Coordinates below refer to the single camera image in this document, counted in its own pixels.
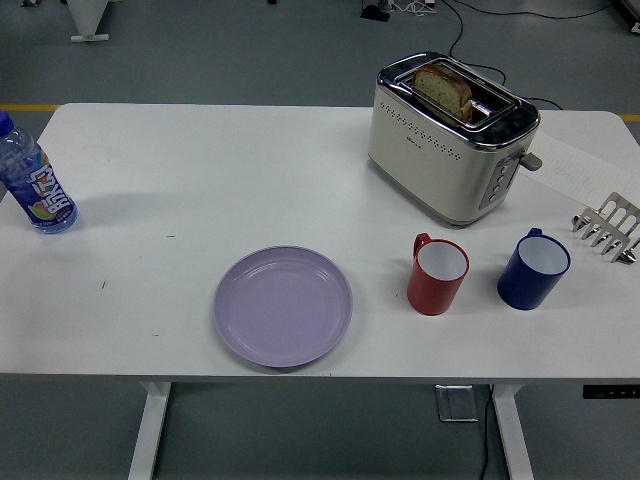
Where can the white furniture frame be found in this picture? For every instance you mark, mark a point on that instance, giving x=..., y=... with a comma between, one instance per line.
x=631, y=15

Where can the purple plate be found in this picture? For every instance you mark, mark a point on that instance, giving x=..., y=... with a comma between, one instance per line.
x=282, y=307

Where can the cream and chrome toaster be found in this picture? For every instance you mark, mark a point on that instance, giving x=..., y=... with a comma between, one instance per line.
x=440, y=170

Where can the silver floor socket plate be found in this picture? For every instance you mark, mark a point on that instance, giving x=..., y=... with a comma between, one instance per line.
x=456, y=404

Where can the black desk control panel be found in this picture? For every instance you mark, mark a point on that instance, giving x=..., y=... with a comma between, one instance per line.
x=610, y=392

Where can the blue drink bottle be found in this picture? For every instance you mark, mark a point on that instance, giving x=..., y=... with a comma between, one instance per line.
x=42, y=195

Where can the red mug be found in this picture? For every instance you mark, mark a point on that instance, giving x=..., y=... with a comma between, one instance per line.
x=430, y=292

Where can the blue mug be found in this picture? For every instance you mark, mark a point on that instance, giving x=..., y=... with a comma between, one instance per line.
x=522, y=287

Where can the white stand foot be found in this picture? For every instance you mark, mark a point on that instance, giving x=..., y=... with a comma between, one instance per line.
x=87, y=25

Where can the silver metal rack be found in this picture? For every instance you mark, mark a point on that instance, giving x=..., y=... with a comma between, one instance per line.
x=617, y=212

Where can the black power adapter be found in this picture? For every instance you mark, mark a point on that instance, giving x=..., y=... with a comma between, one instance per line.
x=375, y=13

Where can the white paper sheet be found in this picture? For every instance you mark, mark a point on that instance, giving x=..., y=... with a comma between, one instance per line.
x=580, y=172

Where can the bread slice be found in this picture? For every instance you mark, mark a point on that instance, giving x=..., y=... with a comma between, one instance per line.
x=442, y=90

